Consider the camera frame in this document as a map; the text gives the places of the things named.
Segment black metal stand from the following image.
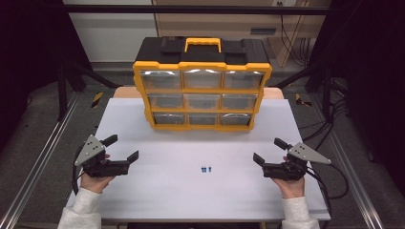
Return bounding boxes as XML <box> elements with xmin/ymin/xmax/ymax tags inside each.
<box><xmin>273</xmin><ymin>61</ymin><xmax>333</xmax><ymax>122</ymax></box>
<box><xmin>56</xmin><ymin>60</ymin><xmax>120</xmax><ymax>122</ymax></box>

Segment person's right hand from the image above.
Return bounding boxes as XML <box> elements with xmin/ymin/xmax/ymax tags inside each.
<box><xmin>271</xmin><ymin>156</ymin><xmax>307</xmax><ymax>199</ymax></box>

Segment black curtain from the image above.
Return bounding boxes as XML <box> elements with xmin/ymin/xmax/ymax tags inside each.
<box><xmin>309</xmin><ymin>0</ymin><xmax>405</xmax><ymax>195</ymax></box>
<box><xmin>0</xmin><ymin>0</ymin><xmax>94</xmax><ymax>151</ymax></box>

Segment yellow black hazard tape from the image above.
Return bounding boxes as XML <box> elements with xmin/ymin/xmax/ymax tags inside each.
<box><xmin>91</xmin><ymin>92</ymin><xmax>104</xmax><ymax>109</ymax></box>
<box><xmin>294</xmin><ymin>93</ymin><xmax>313</xmax><ymax>108</ymax></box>

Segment yellow black organizer case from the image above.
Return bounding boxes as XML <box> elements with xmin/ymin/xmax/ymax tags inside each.
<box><xmin>132</xmin><ymin>36</ymin><xmax>273</xmax><ymax>133</ymax></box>

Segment black overhead frame bar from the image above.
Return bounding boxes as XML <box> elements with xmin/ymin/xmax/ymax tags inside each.
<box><xmin>63</xmin><ymin>3</ymin><xmax>330</xmax><ymax>16</ymax></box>

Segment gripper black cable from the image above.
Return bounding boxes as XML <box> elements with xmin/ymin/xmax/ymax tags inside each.
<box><xmin>305</xmin><ymin>163</ymin><xmax>350</xmax><ymax>229</ymax></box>
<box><xmin>71</xmin><ymin>144</ymin><xmax>87</xmax><ymax>196</ymax></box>

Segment white table board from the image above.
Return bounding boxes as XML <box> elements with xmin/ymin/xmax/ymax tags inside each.
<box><xmin>65</xmin><ymin>97</ymin><xmax>332</xmax><ymax>222</ymax></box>

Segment hanging black cables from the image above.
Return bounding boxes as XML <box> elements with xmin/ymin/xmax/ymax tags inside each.
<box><xmin>279</xmin><ymin>2</ymin><xmax>311</xmax><ymax>68</ymax></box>

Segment aluminium floor rail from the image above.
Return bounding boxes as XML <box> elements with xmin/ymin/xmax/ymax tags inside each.
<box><xmin>309</xmin><ymin>94</ymin><xmax>385</xmax><ymax>229</ymax></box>
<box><xmin>0</xmin><ymin>92</ymin><xmax>80</xmax><ymax>229</ymax></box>

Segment small transparent drawer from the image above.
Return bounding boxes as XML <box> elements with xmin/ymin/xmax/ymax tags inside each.
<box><xmin>139</xmin><ymin>70</ymin><xmax>182</xmax><ymax>91</ymax></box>

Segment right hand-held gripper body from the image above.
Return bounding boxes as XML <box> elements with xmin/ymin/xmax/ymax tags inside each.
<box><xmin>262</xmin><ymin>141</ymin><xmax>332</xmax><ymax>182</ymax></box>

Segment person's left hand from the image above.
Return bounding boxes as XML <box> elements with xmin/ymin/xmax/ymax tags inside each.
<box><xmin>79</xmin><ymin>154</ymin><xmax>116</xmax><ymax>195</ymax></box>

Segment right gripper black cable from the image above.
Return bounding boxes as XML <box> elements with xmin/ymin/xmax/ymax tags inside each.
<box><xmin>305</xmin><ymin>163</ymin><xmax>350</xmax><ymax>229</ymax></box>

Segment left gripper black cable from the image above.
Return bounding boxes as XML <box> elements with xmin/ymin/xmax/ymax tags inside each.
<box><xmin>71</xmin><ymin>144</ymin><xmax>87</xmax><ymax>196</ymax></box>

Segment wooden table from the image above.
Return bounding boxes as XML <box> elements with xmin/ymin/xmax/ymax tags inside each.
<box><xmin>113</xmin><ymin>86</ymin><xmax>285</xmax><ymax>100</ymax></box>

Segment grid of clear plastic bins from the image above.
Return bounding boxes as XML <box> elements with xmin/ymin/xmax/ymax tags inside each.
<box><xmin>147</xmin><ymin>69</ymin><xmax>266</xmax><ymax>127</ymax></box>

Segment black floor cables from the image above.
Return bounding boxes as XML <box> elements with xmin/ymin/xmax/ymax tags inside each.
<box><xmin>300</xmin><ymin>79</ymin><xmax>350</xmax><ymax>142</ymax></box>

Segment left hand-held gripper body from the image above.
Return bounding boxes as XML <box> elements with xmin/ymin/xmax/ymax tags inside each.
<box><xmin>74</xmin><ymin>134</ymin><xmax>131</xmax><ymax>178</ymax></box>

